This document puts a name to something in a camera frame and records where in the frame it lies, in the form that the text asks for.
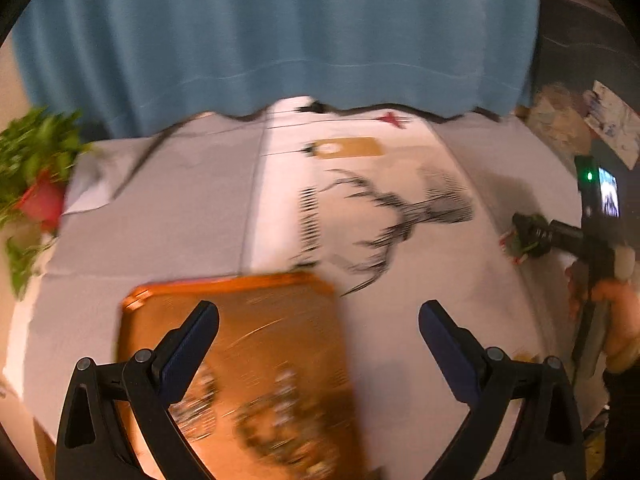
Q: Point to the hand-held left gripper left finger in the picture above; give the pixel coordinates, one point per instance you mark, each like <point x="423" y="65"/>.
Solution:
<point x="192" y="345"/>

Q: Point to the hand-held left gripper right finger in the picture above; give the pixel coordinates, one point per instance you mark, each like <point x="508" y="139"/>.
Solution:
<point x="445" y="350"/>

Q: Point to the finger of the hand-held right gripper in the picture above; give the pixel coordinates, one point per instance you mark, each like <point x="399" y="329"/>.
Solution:
<point x="560" y="237"/>

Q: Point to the green black watch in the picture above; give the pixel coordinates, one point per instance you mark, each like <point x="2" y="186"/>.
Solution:
<point x="522" y="248"/>

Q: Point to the orange metal tray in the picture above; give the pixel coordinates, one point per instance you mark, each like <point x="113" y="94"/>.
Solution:
<point x="280" y="320"/>

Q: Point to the person's right hand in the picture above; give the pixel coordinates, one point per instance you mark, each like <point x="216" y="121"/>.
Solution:
<point x="625" y="320"/>

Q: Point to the clear storage box pink lid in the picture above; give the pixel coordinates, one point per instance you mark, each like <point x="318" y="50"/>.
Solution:
<point x="565" y="110"/>

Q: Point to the deer print table runner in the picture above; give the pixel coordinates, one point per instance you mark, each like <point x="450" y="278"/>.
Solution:
<point x="350" y="185"/>

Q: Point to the potted green plant red pot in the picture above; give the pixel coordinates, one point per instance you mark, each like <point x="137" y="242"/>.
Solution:
<point x="35" y="160"/>

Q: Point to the blue curtain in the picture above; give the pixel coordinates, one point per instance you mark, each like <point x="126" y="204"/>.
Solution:
<point x="280" y="35"/>

